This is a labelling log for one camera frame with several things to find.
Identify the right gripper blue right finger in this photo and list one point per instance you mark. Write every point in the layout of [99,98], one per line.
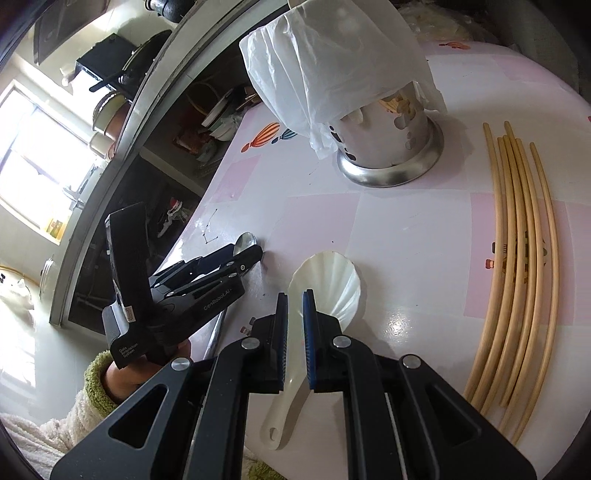
[403,420]

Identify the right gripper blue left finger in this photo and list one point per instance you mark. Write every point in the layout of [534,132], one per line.
[188,420]

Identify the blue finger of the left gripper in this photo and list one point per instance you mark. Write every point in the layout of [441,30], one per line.
[235,267]
[183,272]

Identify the small steel spoon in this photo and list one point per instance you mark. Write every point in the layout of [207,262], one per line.
[244,241]

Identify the white shell-shaped rice scoop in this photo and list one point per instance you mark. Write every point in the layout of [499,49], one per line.
[337,290]

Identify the person's left hand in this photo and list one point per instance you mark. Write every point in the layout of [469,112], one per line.
[119,384]

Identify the wooden chopstick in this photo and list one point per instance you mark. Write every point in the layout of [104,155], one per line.
[554,299]
[527,306]
[477,385]
[506,299]
[536,276]
[513,298]

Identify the stack of white bowls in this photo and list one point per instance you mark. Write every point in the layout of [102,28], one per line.
[223,120]

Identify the brown pot green lid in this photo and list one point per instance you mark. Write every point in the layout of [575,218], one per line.
[108,118]

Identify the black wok with lid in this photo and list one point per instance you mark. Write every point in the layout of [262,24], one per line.
[128,79]

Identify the steel utensil holder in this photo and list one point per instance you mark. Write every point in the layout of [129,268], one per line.
[388,143]

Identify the white plastic bag on holder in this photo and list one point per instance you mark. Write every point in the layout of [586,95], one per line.
[324,59]

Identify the large black stockpot steel lid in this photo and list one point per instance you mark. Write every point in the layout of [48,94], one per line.
[171,10]

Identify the range hood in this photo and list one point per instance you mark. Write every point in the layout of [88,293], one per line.
[61,21]

